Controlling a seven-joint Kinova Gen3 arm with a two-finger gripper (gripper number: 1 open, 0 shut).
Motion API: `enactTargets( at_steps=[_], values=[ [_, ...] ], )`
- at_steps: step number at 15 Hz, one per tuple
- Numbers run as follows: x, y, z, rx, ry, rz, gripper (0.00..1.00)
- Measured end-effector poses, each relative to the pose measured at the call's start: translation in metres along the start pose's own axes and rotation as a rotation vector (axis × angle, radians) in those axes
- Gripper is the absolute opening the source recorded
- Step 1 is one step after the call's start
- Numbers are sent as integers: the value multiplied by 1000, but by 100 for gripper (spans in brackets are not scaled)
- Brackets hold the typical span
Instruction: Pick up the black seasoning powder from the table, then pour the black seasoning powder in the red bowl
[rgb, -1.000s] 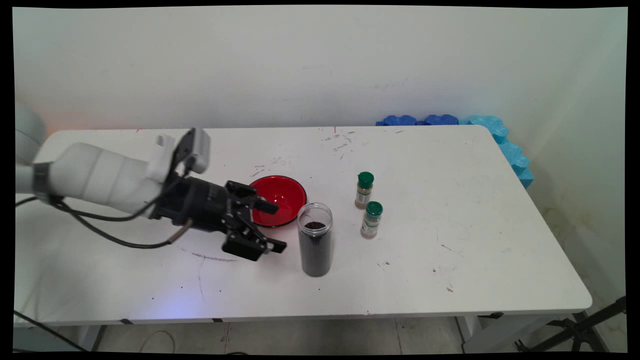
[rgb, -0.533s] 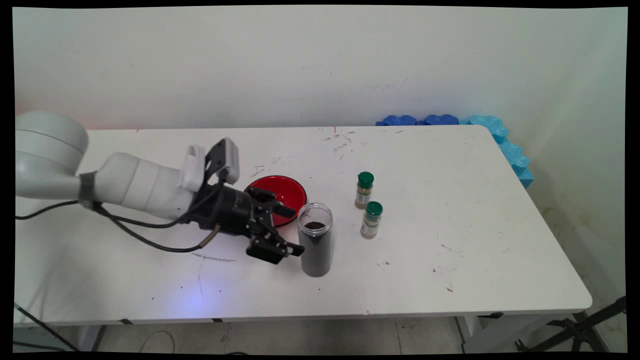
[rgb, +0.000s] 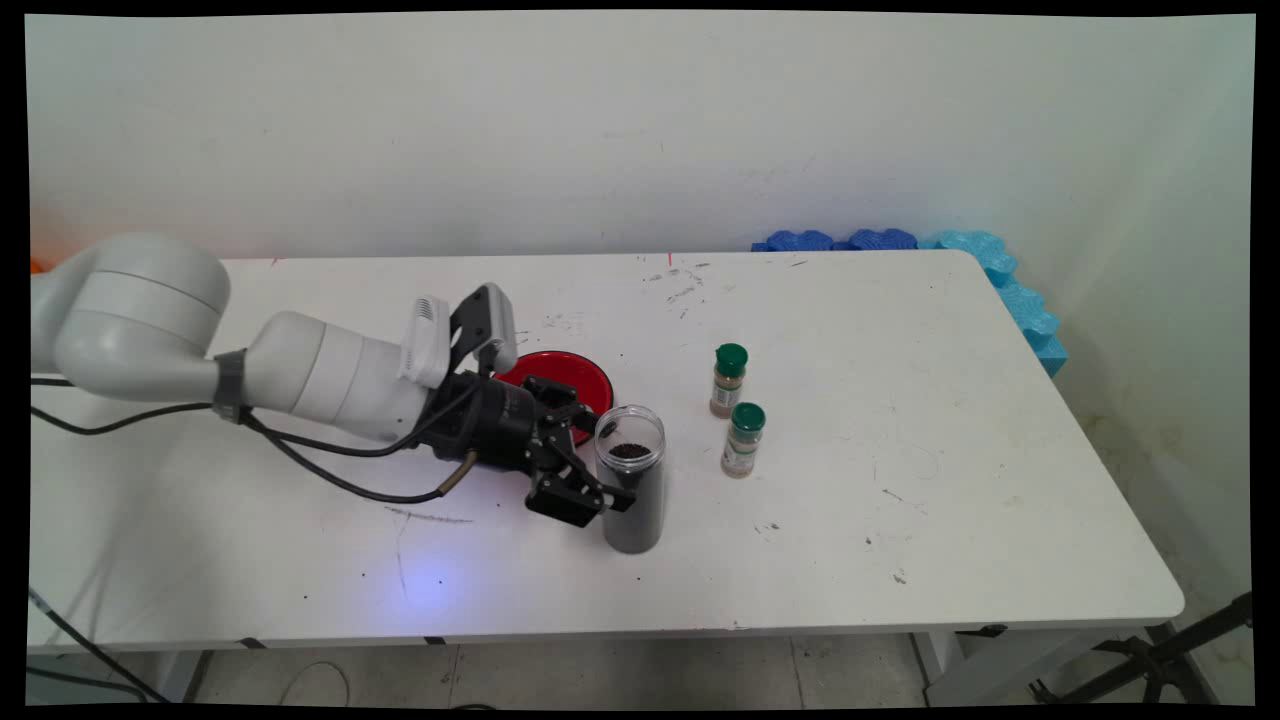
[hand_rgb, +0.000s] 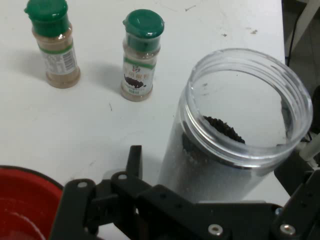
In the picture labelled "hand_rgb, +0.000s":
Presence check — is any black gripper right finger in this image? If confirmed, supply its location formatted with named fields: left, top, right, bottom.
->
left=272, top=149, right=320, bottom=240

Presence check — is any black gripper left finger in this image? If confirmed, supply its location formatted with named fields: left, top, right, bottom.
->
left=48, top=144, right=231, bottom=240

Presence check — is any clear jar of black seeds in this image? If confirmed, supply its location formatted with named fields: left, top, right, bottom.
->
left=157, top=47, right=314, bottom=204

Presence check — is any red bowl with black rim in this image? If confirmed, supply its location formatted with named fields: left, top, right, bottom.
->
left=0, top=164, right=64, bottom=240

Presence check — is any green-capped spice bottle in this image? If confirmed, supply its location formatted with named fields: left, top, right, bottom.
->
left=120, top=9, right=165, bottom=102
left=24, top=0, right=81, bottom=89

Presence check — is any white table frame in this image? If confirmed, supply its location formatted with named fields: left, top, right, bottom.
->
left=287, top=0, right=320, bottom=60

